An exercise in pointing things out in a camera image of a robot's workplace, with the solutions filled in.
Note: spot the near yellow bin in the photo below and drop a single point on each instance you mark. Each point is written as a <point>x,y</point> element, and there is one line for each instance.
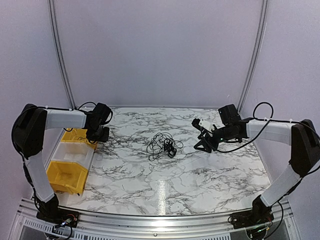
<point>68,177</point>

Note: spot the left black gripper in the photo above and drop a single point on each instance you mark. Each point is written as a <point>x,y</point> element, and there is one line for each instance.
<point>104,138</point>

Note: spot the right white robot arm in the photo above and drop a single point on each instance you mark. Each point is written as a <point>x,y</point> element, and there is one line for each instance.
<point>301,136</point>

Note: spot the yellow bin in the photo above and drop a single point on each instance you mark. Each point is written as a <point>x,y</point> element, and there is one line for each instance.
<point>68,177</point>
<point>78,135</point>

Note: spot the left aluminium corner post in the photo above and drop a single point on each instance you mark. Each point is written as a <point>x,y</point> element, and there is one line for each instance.
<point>59,53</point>

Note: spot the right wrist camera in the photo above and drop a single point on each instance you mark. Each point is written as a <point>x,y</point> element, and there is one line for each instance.
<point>201,124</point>

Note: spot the white middle bin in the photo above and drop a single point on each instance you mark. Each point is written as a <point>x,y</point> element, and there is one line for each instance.
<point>75,152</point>

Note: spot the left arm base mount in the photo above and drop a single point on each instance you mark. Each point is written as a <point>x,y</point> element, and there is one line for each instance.
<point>52,213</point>

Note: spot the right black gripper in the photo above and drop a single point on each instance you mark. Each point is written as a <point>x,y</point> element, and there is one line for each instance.
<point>206,144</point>

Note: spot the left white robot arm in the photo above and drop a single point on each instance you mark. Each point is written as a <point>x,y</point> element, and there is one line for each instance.
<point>28,132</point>

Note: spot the aluminium corner post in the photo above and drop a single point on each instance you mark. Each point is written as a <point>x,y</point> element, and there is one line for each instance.
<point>255,54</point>
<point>59,53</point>

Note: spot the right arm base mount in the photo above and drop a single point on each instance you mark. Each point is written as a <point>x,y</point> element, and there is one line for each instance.
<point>259,214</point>

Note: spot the far yellow bin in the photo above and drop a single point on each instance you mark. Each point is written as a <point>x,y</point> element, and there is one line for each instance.
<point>78,135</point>

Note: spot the aluminium front rail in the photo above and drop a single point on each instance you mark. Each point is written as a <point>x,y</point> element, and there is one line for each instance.
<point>107,226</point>

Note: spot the right aluminium corner post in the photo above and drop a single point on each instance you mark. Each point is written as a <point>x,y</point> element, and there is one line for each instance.
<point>255,54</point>

